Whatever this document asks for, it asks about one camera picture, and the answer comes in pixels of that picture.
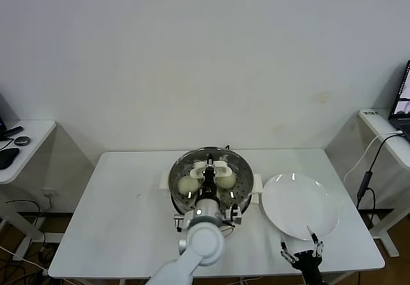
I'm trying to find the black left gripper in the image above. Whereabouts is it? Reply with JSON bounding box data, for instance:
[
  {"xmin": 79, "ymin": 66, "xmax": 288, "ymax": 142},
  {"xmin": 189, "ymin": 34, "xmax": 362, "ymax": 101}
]
[{"xmin": 200, "ymin": 158, "xmax": 220, "ymax": 202}]

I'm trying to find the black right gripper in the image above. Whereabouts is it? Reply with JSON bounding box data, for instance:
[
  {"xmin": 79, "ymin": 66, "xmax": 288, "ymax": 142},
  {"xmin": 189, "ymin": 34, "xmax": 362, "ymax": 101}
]
[{"xmin": 279, "ymin": 224, "xmax": 325, "ymax": 285}]

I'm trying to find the glass lid with white handle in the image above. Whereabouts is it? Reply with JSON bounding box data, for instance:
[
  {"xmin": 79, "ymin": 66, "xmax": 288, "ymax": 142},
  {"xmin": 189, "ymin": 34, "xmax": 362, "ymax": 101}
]
[{"xmin": 168, "ymin": 147, "xmax": 254, "ymax": 214}]

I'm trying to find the white steamed baozi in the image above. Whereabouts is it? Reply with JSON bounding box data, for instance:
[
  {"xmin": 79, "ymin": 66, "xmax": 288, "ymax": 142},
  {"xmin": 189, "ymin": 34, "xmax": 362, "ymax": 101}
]
[
  {"xmin": 177, "ymin": 175, "xmax": 200, "ymax": 196},
  {"xmin": 217, "ymin": 172, "xmax": 238, "ymax": 190}
]

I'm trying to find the stainless steel steamer basket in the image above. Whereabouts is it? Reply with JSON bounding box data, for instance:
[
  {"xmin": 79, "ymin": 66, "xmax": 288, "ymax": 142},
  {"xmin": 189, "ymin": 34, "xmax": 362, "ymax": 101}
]
[{"xmin": 169, "ymin": 156, "xmax": 254, "ymax": 217}]

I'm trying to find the white round plate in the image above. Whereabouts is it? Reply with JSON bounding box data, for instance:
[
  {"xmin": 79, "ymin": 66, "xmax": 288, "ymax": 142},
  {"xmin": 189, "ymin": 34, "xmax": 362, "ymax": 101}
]
[{"xmin": 261, "ymin": 173, "xmax": 340, "ymax": 241}]

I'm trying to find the white electric cooker pot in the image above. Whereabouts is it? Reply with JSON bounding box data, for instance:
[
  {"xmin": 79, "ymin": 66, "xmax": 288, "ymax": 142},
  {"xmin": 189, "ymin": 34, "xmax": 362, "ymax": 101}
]
[{"xmin": 159, "ymin": 172, "xmax": 263, "ymax": 241}]

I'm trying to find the black laptop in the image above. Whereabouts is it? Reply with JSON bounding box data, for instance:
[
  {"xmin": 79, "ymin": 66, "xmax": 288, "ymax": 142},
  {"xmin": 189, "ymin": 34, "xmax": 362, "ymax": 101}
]
[{"xmin": 387, "ymin": 60, "xmax": 410, "ymax": 132}]

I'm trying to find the black bar device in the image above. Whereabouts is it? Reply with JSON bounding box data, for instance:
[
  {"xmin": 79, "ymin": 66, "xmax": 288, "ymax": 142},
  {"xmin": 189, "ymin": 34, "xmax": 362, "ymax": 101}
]
[{"xmin": 1, "ymin": 126, "xmax": 25, "ymax": 138}]

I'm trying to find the black computer monitor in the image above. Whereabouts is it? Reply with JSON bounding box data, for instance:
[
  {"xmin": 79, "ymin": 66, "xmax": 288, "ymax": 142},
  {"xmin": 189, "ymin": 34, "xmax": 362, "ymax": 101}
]
[{"xmin": 0, "ymin": 92, "xmax": 20, "ymax": 138}]

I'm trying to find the black cable with adapter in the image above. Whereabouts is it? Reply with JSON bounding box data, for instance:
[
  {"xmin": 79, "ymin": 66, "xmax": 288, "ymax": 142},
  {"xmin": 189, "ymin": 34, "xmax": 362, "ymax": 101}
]
[{"xmin": 356, "ymin": 133, "xmax": 403, "ymax": 231}]

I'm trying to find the white wall socket plug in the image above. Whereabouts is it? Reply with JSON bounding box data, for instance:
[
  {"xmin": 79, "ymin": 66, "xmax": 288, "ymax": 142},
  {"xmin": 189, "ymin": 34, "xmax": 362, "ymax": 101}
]
[{"xmin": 41, "ymin": 188, "xmax": 57, "ymax": 209}]

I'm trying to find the black floor cable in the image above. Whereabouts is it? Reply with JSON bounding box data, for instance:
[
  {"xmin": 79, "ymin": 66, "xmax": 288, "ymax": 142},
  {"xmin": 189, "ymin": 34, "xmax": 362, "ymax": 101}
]
[{"xmin": 4, "ymin": 200, "xmax": 44, "ymax": 217}]

